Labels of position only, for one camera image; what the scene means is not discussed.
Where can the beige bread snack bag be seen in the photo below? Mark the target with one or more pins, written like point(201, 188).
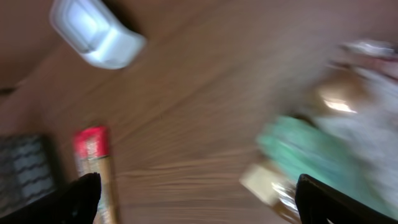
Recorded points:
point(264, 179)

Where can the white tube gold cap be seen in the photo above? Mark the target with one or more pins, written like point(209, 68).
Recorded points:
point(360, 108)

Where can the grey plastic mesh basket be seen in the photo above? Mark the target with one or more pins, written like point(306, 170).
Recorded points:
point(26, 175)

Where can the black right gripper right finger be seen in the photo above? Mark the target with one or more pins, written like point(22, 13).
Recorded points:
point(318, 203)

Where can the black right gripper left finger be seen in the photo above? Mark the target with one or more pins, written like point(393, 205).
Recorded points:
point(76, 203)

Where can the white barcode scanner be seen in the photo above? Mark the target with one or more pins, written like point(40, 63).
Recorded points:
point(95, 33)

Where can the teal snack packet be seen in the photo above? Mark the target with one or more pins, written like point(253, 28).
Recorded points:
point(297, 148)

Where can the red spaghetti pasta packet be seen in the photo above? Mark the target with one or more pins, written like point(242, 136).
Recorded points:
point(92, 155)

